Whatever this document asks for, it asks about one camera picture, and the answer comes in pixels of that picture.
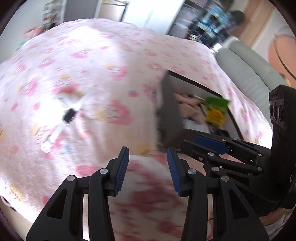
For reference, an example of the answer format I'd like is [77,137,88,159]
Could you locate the grey padded headboard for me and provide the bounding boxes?
[215,38,289,130]

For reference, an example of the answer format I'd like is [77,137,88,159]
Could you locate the small black clip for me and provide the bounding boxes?
[63,108,77,124]

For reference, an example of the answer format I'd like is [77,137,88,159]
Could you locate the pink printed blanket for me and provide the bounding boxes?
[0,19,273,209]

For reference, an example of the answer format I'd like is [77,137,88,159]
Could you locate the white charging cable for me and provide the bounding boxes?
[41,91,82,153]

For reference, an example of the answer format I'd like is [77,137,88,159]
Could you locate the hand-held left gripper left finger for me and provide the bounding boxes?
[25,146,129,241]

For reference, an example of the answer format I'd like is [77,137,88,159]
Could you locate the dark open closet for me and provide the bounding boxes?
[168,0,245,49]

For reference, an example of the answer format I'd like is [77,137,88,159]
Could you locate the white pink printed pyjamas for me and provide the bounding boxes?
[109,156,214,241]

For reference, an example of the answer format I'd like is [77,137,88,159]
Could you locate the white wire shelf rack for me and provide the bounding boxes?
[42,0,67,26]

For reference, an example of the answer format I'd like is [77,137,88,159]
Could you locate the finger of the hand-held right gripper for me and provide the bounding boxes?
[194,135,271,163]
[180,140,264,184]

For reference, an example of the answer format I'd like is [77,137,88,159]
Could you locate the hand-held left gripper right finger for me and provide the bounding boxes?
[167,148,270,241]

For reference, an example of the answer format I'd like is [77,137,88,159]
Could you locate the white wardrobe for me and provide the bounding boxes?
[122,0,185,35]

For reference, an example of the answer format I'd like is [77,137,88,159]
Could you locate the black storage box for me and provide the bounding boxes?
[156,70,242,153]

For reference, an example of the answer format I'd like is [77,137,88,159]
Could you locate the green yellow snack packet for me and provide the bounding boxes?
[205,97,229,127]

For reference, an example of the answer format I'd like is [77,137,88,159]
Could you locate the grey cabinet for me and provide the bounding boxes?
[96,0,129,22]

